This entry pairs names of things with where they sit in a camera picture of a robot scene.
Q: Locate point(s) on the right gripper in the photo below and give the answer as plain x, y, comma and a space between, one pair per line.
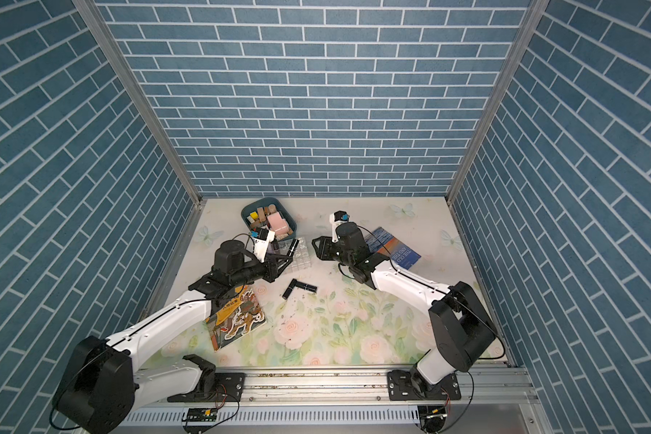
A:
324, 254

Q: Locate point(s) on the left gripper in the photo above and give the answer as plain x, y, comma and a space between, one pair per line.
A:
269, 266

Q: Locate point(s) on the clear acrylic lipstick organizer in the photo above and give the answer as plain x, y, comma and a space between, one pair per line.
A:
300, 258

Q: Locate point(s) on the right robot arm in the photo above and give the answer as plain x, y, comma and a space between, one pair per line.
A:
461, 326

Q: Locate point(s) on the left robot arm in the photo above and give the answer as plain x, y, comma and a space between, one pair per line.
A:
103, 381

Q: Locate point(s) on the blue book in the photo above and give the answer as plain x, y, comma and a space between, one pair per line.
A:
385, 243

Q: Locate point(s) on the pink box in bin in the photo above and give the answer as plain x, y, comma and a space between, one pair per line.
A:
278, 223

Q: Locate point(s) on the yellow illustrated book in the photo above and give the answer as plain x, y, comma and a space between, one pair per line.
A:
236, 319

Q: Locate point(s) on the teal plastic bin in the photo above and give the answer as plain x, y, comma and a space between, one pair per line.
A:
254, 215

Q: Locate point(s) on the left circuit board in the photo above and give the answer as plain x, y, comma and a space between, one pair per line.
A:
200, 415

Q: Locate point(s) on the circuit board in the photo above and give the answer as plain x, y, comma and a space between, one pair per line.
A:
200, 415
432, 419

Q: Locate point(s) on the right circuit board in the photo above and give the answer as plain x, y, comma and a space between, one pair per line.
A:
432, 419

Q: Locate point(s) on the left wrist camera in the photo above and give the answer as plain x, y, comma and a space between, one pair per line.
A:
261, 238

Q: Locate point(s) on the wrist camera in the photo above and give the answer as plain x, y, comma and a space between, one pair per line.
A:
336, 219
261, 238

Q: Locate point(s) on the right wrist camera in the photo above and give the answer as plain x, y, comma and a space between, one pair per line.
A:
336, 219

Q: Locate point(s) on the aluminium mounting rail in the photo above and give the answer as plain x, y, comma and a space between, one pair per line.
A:
487, 383

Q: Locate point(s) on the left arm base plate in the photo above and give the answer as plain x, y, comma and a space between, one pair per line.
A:
211, 386

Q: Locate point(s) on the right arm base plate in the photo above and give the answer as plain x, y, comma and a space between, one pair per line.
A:
411, 386

